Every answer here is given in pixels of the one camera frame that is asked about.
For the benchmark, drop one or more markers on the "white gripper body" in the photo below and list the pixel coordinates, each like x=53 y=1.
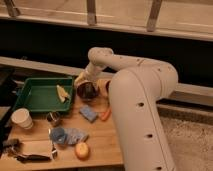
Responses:
x=89 y=74

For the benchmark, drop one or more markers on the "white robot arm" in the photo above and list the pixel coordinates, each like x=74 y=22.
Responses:
x=133 y=92

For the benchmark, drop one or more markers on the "small metal cup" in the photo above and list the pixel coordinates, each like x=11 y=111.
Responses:
x=53 y=118

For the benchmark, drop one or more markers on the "white paper cup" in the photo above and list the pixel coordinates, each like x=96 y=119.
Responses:
x=22 y=118

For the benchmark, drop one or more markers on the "purple bowl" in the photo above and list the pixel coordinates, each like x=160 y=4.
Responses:
x=80 y=88

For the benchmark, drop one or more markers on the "red bowl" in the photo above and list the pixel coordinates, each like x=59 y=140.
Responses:
x=107 y=86

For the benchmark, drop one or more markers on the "yellow banana piece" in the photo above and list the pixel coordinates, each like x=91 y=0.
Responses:
x=62 y=94

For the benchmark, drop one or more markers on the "orange carrot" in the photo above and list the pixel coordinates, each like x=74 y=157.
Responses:
x=105 y=115

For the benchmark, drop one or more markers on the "green plastic tray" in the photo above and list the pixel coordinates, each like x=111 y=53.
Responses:
x=39 y=95

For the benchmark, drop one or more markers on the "blue cloth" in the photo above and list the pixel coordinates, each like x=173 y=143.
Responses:
x=70 y=136

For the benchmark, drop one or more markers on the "yellow round fruit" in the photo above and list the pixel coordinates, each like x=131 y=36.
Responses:
x=82 y=150

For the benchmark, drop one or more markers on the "black handled tool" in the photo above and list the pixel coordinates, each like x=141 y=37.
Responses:
x=23 y=158

